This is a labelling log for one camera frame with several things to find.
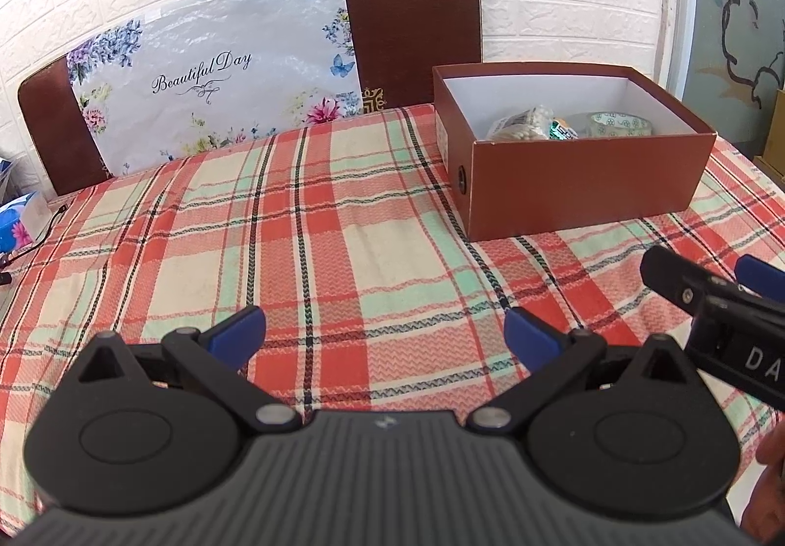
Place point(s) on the grey cartoon-painted panel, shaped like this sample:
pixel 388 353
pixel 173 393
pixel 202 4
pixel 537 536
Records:
pixel 723 61

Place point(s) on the red green plaid tablecloth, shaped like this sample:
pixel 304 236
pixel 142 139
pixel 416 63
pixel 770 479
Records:
pixel 306 251

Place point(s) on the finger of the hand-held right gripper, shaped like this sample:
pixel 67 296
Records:
pixel 763 279
pixel 674 276

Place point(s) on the clear tape roll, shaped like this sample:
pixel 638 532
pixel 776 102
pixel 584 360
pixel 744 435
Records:
pixel 613 124

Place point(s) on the brown cardboard shoe box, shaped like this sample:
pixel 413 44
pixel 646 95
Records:
pixel 582 184

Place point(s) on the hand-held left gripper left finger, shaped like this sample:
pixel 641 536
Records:
pixel 236 334

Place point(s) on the blue tissue pack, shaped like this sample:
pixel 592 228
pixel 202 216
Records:
pixel 18 221

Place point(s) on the floral plastic sheet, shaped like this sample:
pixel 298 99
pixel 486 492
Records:
pixel 214 110

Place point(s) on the clear bag of white beads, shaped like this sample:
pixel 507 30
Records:
pixel 521 126

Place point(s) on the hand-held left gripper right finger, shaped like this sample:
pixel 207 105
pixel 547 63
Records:
pixel 527 337

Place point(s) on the green white snack packet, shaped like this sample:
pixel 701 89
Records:
pixel 561 130

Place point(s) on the person's right hand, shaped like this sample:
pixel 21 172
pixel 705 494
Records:
pixel 774 454

